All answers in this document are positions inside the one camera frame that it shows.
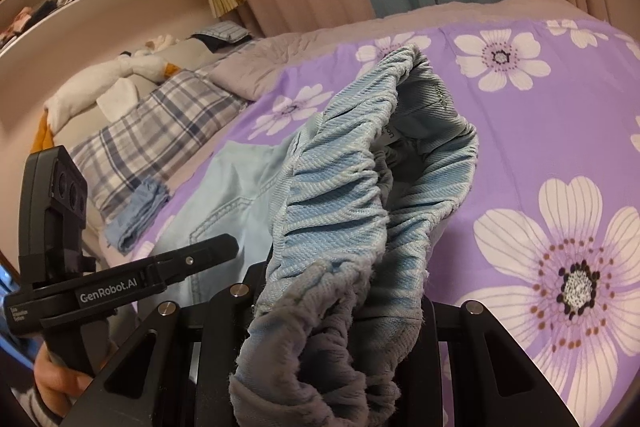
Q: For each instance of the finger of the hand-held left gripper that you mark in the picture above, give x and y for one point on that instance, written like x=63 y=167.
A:
x=200 y=254

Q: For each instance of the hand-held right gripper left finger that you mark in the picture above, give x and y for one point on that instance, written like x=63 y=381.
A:
x=232 y=312

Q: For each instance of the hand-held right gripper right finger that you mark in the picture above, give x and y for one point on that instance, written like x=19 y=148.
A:
x=465 y=337

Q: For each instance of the light blue denim pants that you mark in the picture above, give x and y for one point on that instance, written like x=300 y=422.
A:
x=340 y=207

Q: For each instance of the person's left forearm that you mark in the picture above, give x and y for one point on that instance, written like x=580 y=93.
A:
x=42 y=413

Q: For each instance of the person's left hand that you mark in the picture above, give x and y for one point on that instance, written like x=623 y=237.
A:
x=57 y=382

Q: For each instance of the plaid pillow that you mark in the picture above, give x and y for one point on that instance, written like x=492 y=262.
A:
x=150 y=132

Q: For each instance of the white plush toy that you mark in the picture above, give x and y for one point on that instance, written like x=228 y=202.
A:
x=90 y=82

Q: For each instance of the grey pillow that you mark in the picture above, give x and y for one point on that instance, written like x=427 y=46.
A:
x=192 y=54

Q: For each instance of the purple floral bedsheet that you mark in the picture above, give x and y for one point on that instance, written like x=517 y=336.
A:
x=525 y=132

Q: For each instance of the small striped pillow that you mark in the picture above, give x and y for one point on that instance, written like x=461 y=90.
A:
x=225 y=32

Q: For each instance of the pile of folded clothes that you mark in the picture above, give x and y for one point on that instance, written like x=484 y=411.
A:
x=27 y=19

